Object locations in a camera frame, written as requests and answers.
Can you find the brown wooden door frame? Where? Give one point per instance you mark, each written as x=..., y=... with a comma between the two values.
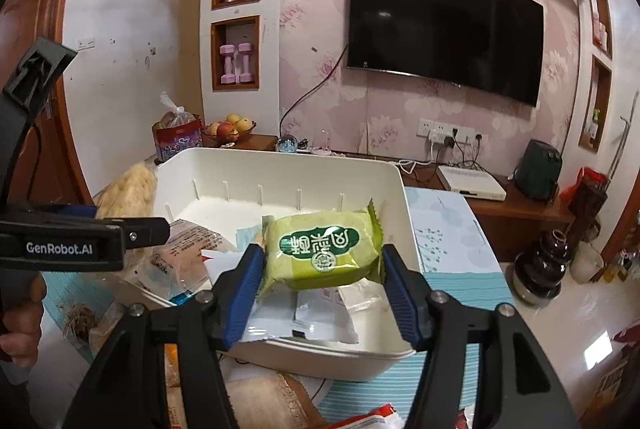
x=625, y=189

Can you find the red printed gift box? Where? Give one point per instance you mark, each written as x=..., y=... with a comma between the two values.
x=177, y=141

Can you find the black air fryer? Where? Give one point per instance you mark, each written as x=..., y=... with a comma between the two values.
x=537, y=169

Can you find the green snack packet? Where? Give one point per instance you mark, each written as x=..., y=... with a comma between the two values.
x=320, y=249

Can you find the red white cloth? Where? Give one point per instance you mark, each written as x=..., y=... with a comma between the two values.
x=627, y=333

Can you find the glass snow globe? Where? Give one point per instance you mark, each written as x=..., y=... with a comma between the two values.
x=289, y=144

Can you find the red apple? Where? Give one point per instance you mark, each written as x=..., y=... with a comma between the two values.
x=226, y=129

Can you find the yellow oil bottle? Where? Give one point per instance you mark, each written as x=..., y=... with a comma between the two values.
x=610, y=269

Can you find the brown cracker packet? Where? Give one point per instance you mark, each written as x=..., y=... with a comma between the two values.
x=270, y=401

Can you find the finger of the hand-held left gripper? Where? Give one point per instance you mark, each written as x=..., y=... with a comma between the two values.
x=30, y=74
x=147, y=231

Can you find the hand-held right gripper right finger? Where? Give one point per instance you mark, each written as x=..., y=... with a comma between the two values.
x=400, y=304

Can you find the clear red dried fruit packet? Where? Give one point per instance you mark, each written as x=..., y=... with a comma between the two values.
x=79, y=319

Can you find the light blue white packet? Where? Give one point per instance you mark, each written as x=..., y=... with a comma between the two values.
x=246, y=236

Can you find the white plastic storage bin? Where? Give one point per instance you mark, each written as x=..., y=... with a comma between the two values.
x=320, y=361

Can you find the white wall socket strip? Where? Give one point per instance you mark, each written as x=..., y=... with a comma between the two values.
x=430, y=127

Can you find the metal cane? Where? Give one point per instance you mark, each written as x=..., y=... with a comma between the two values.
x=620, y=144

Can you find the white wall switch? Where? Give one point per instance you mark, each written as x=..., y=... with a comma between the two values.
x=85, y=42

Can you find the clear plastic bag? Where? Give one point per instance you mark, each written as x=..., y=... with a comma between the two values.
x=175, y=114

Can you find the teal white leaf tablecloth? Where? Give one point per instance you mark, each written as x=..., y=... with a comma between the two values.
x=460, y=289

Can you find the light blue bread packet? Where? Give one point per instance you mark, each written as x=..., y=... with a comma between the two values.
x=185, y=254

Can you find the yellow fruit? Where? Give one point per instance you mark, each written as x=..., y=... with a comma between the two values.
x=232, y=118
x=244, y=125

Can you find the pink white stand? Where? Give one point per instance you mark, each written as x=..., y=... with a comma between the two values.
x=325, y=151

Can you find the brown ceramic urn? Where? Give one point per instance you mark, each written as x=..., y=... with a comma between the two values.
x=542, y=269

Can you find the dark carved wooden stand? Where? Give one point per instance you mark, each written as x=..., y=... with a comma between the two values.
x=587, y=219

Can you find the person's left hand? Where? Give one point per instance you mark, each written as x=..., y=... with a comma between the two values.
x=22, y=329

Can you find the white bucket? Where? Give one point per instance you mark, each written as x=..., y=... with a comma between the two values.
x=586, y=264

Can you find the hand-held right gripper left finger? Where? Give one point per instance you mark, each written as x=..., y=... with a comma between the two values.
x=245, y=294

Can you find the black wall television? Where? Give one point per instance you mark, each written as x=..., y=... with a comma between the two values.
x=440, y=24

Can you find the red bag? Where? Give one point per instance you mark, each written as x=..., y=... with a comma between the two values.
x=587, y=178

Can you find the white set-top box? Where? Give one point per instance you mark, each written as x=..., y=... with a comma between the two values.
x=470, y=181

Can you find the brown wooden television cabinet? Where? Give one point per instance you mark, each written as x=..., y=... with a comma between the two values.
x=525, y=219

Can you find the dark fruit bowl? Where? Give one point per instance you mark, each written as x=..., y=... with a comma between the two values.
x=227, y=140

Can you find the red white snack packet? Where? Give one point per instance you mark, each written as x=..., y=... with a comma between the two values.
x=372, y=419

